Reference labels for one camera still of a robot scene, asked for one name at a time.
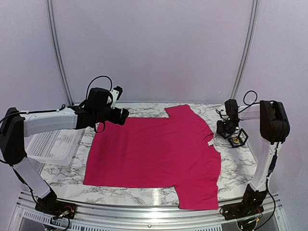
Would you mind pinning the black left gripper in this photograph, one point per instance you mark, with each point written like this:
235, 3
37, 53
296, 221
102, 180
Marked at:
115, 119

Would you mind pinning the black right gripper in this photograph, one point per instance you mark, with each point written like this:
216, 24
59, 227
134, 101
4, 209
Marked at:
220, 130

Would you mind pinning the magenta t-shirt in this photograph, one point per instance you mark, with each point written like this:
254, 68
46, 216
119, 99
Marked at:
173, 151

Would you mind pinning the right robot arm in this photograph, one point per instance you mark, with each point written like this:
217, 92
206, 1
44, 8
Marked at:
274, 128

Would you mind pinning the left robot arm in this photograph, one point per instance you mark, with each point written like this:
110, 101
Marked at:
99, 106

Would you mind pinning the gold brooch in case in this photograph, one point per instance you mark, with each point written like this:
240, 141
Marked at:
235, 140

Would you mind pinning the black hexagonal brooch display case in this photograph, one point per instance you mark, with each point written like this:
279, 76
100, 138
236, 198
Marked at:
240, 134

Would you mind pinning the white plastic perforated basket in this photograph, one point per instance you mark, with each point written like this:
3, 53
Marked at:
55, 147

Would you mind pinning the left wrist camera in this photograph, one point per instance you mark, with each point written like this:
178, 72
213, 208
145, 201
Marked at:
114, 95

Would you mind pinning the right aluminium frame post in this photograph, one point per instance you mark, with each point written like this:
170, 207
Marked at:
247, 48

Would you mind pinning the aluminium frame post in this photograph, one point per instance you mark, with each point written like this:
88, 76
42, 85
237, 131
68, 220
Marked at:
57, 52
247, 48

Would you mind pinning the aluminium front rail base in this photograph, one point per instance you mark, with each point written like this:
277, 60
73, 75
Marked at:
96, 217

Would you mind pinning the left aluminium frame post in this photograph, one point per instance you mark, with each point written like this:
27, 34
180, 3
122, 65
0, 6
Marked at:
57, 52

